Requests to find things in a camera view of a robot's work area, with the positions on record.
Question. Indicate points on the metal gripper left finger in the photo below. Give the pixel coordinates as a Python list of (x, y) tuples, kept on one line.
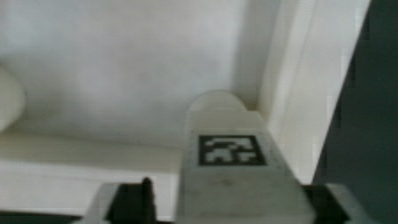
[(122, 204)]

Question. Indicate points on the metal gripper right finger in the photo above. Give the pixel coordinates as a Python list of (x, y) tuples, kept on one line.
[(337, 209)]

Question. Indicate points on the white table leg front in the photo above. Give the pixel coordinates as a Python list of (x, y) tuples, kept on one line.
[(238, 188)]

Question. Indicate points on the white square tabletop part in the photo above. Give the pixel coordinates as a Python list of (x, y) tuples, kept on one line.
[(106, 63)]

